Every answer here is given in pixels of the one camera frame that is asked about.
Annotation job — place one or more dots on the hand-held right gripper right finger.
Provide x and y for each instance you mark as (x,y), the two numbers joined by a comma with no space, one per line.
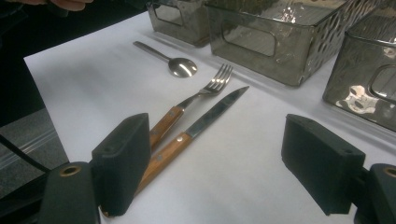
(323,165)

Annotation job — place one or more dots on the steel spoon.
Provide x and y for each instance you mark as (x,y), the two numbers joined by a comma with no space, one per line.
(183,67)

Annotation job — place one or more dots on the white table cover sheet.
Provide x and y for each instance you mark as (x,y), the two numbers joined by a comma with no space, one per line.
(233,174)

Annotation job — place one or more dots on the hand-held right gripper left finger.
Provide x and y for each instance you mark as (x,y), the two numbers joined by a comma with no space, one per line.
(124,165)

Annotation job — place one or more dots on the metal floor rail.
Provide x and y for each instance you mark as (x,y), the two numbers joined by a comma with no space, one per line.
(31,144)

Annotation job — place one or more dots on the clear smoky plastic bin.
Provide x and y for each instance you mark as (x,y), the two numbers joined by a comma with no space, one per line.
(183,25)
(358,93)
(289,59)

